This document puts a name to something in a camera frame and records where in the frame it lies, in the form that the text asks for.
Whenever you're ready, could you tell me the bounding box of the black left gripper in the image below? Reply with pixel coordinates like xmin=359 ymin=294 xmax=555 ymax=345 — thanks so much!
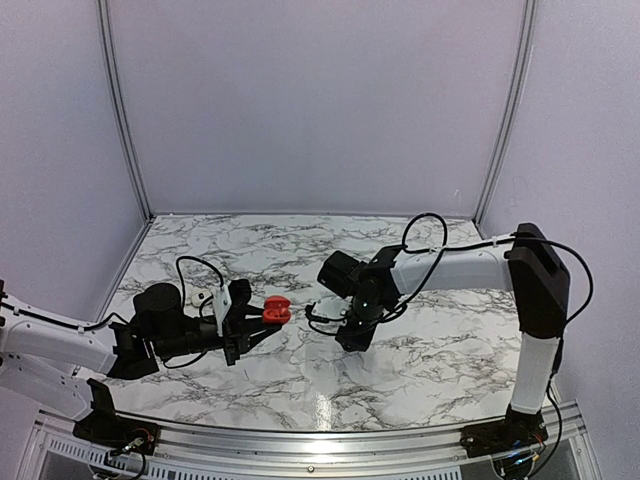
xmin=155 ymin=306 xmax=282 ymax=366

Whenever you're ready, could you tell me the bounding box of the red bottle cap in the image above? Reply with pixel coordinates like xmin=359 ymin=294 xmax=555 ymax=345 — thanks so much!
xmin=262 ymin=295 xmax=291 ymax=325

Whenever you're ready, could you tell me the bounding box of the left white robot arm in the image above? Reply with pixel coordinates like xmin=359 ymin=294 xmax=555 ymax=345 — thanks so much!
xmin=1 ymin=279 xmax=291 ymax=445

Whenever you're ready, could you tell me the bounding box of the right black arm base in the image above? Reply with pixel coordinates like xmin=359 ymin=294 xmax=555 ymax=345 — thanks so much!
xmin=460 ymin=407 xmax=548 ymax=458

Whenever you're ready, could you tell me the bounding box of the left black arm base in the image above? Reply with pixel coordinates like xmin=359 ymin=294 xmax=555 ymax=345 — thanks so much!
xmin=73 ymin=379 xmax=160 ymax=455

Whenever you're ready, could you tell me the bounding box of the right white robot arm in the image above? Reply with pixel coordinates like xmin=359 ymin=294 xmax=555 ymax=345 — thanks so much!
xmin=305 ymin=223 xmax=570 ymax=448

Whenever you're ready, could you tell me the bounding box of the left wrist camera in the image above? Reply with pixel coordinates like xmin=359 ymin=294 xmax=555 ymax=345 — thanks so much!
xmin=211 ymin=278 xmax=251 ymax=336

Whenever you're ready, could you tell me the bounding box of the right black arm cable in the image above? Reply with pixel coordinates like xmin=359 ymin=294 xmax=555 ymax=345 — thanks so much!
xmin=304 ymin=213 xmax=596 ymax=459

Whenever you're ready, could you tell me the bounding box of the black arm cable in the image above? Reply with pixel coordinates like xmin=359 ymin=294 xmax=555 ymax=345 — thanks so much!
xmin=304 ymin=213 xmax=596 ymax=459
xmin=0 ymin=255 xmax=224 ymax=370

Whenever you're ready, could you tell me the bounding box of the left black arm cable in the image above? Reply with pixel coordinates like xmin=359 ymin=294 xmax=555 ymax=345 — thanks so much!
xmin=0 ymin=255 xmax=224 ymax=370

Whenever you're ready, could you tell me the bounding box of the front aluminium rail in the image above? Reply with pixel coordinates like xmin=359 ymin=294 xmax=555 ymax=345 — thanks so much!
xmin=16 ymin=402 xmax=603 ymax=479

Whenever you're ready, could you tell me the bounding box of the right aluminium frame post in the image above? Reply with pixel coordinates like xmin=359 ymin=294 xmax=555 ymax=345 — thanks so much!
xmin=472 ymin=0 xmax=538 ymax=224

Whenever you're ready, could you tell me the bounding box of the aluminium frame post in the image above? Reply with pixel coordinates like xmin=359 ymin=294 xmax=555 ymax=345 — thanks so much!
xmin=472 ymin=0 xmax=538 ymax=224
xmin=96 ymin=0 xmax=154 ymax=223

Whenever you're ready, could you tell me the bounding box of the left aluminium frame post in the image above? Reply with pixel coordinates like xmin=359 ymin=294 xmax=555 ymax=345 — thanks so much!
xmin=96 ymin=0 xmax=154 ymax=223

